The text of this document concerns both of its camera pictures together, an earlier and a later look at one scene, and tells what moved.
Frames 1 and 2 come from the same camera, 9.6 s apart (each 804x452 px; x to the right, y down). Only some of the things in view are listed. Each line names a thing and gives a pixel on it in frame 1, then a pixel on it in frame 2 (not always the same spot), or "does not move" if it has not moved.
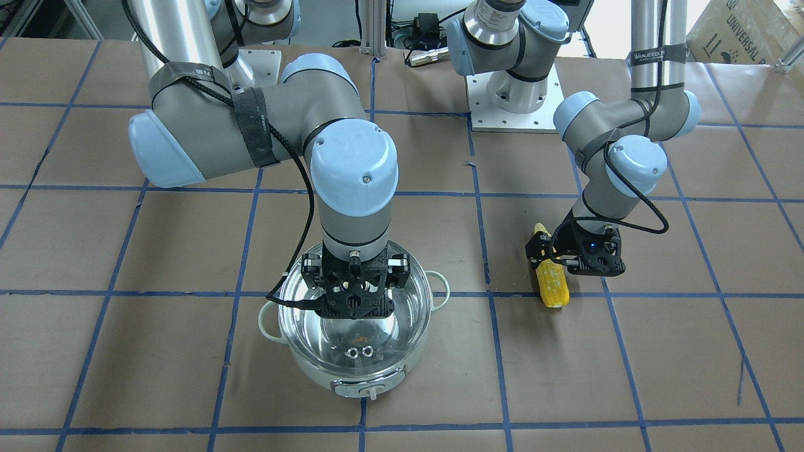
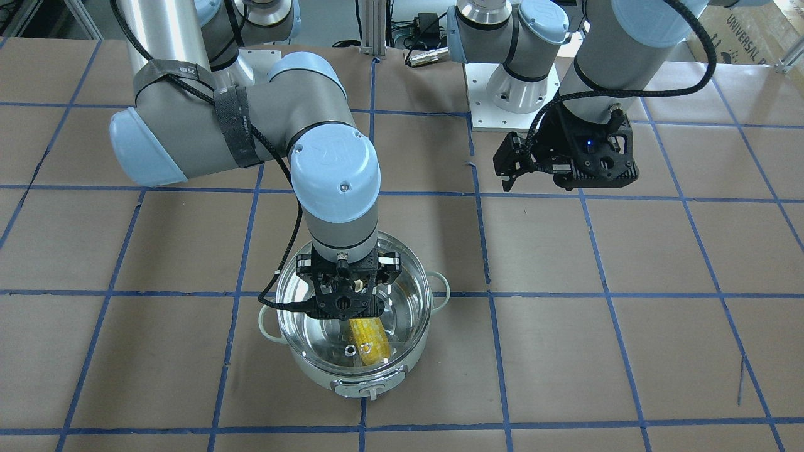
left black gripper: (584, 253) -> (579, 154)
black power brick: (426, 27) does not move
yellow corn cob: (552, 278) -> (372, 340)
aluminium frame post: (372, 16) does not move
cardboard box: (745, 31) does not move
